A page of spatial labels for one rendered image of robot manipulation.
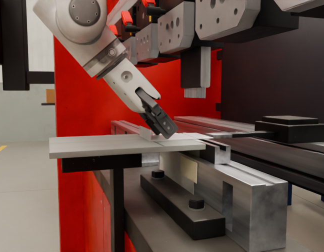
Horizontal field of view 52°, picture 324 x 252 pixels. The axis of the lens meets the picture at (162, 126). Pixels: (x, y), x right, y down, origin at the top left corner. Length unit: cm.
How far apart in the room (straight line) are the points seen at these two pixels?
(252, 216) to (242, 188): 4
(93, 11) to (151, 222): 35
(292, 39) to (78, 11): 85
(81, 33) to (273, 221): 38
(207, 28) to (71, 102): 102
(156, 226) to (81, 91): 100
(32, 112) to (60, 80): 643
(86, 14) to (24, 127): 745
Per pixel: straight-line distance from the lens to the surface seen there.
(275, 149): 84
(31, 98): 787
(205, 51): 63
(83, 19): 52
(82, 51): 60
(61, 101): 147
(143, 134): 66
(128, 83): 59
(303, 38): 119
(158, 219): 59
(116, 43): 61
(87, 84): 147
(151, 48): 81
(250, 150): 93
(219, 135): 69
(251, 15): 45
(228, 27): 47
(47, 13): 61
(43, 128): 788
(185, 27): 62
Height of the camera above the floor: 109
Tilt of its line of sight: 6 degrees down
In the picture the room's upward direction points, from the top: straight up
